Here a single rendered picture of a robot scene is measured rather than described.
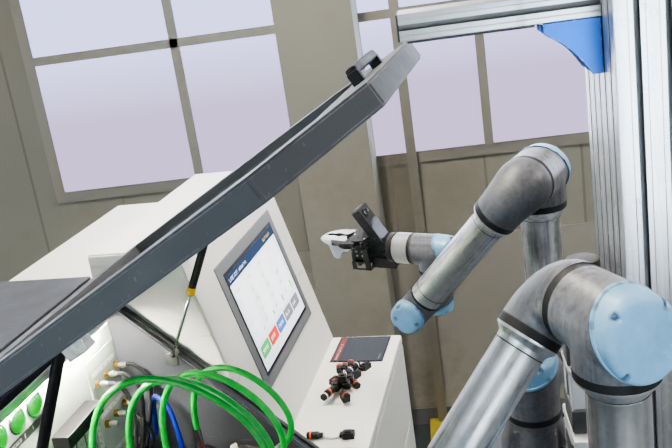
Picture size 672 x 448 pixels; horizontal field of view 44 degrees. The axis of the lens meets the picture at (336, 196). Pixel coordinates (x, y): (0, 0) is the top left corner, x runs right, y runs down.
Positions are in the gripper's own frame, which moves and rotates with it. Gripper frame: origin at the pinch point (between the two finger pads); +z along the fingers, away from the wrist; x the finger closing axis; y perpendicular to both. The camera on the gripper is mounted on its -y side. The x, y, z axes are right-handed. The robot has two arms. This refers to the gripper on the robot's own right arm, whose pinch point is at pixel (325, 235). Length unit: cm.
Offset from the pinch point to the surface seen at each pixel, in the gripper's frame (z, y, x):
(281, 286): 24.1, 21.3, 6.6
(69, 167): 181, 15, 73
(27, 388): 16, -9, -81
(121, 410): 27, 18, -56
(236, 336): 13.1, 14.1, -27.5
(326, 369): 16, 49, 7
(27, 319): 31, -13, -66
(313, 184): 70, 31, 96
